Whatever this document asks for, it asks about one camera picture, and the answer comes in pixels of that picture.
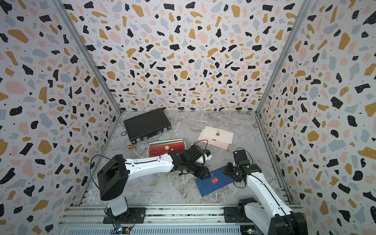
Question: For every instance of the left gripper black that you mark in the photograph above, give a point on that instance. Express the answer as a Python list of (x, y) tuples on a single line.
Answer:
[(203, 173)]

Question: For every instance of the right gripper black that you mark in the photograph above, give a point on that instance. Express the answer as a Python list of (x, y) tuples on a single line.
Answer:
[(226, 171)]

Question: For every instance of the dark blue envelope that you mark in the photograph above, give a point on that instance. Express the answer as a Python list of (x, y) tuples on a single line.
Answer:
[(216, 181)]

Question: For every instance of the light green envelope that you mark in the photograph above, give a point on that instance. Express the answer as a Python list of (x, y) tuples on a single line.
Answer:
[(166, 142)]

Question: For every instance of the red envelope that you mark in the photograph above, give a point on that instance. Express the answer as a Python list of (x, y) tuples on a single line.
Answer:
[(166, 148)]

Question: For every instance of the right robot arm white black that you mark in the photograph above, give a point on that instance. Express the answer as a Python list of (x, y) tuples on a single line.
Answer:
[(270, 214)]

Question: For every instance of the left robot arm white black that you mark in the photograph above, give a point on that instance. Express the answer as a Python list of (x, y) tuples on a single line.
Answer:
[(113, 177)]

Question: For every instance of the white storage box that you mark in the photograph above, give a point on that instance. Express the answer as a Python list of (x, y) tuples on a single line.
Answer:
[(167, 149)]

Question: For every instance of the pink envelope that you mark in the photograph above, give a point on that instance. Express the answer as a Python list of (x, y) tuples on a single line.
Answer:
[(213, 142)]

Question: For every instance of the black briefcase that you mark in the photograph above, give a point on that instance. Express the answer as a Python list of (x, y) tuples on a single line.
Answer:
[(147, 127)]

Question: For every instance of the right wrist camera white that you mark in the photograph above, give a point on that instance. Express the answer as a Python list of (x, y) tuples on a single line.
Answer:
[(241, 158)]

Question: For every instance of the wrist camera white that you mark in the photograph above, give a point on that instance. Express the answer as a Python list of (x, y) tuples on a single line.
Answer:
[(241, 158), (204, 157)]

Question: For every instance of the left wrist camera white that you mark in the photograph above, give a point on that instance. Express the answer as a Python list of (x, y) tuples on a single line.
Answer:
[(204, 157)]

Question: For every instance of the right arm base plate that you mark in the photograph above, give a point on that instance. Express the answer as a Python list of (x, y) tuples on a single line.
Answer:
[(232, 215)]

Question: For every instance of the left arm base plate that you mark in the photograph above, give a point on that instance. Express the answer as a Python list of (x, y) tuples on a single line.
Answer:
[(132, 216)]

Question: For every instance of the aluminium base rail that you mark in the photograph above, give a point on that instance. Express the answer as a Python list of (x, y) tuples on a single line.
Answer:
[(184, 219)]

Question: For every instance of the right corner aluminium post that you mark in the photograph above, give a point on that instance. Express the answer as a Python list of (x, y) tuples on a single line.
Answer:
[(288, 45)]

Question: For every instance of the corner aluminium post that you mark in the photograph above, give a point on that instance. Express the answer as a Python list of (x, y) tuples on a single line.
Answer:
[(288, 45), (61, 11)]

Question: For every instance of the left corner aluminium post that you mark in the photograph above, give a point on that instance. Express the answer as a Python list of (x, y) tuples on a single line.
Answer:
[(61, 11)]

